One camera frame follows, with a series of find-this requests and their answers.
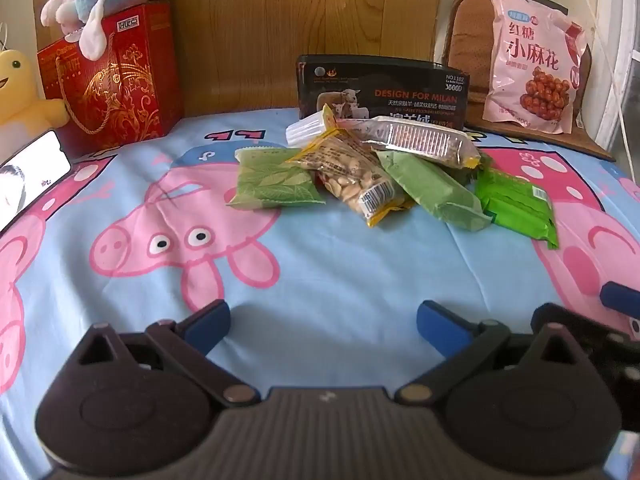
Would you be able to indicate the plain green snack packet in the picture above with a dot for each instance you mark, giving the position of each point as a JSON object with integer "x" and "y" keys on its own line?
{"x": 435, "y": 192}

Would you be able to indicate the white window frame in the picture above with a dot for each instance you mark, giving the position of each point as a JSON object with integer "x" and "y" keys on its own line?
{"x": 600, "y": 110}

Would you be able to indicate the black printed box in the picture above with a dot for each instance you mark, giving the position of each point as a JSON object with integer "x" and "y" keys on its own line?
{"x": 400, "y": 90}

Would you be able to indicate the yellow peanut packet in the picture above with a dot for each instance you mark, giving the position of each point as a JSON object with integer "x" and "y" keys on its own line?
{"x": 350, "y": 170}

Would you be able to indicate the smartphone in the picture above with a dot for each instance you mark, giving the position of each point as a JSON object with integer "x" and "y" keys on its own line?
{"x": 30, "y": 175}

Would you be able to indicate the white translucent snack packet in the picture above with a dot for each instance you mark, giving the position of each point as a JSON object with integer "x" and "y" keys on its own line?
{"x": 305, "y": 130}

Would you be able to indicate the cartoon pig printed blanket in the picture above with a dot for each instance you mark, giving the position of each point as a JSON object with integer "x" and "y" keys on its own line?
{"x": 325, "y": 260}

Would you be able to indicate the brown seat cushion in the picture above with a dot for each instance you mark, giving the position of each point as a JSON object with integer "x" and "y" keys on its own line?
{"x": 465, "y": 60}

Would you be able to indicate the red gift bag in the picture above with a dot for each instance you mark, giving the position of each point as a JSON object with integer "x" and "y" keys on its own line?
{"x": 125, "y": 85}

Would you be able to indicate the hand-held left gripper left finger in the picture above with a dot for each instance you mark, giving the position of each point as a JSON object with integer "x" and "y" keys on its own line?
{"x": 210, "y": 321}

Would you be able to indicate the yellow duck plush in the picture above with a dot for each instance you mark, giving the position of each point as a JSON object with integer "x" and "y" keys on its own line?
{"x": 20, "y": 95}

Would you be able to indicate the clear tray biscuit packet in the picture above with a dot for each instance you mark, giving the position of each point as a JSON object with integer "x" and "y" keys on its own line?
{"x": 420, "y": 140}

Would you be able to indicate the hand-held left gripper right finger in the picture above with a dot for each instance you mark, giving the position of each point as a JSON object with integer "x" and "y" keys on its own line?
{"x": 440, "y": 322}

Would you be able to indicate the wood-pattern wall sheet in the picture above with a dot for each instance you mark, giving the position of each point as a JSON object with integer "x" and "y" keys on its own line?
{"x": 275, "y": 20}

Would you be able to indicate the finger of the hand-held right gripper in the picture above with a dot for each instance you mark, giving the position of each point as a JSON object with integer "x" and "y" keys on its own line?
{"x": 622, "y": 301}
{"x": 585, "y": 327}

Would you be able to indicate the large pink snack bag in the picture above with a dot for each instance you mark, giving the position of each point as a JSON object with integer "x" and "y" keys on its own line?
{"x": 530, "y": 60}

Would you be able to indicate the bright green snack packet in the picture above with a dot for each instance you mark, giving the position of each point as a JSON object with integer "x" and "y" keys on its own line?
{"x": 515, "y": 205}

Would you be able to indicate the leaf-print green snack packet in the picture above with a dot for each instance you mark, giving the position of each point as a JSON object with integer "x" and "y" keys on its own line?
{"x": 272, "y": 180}

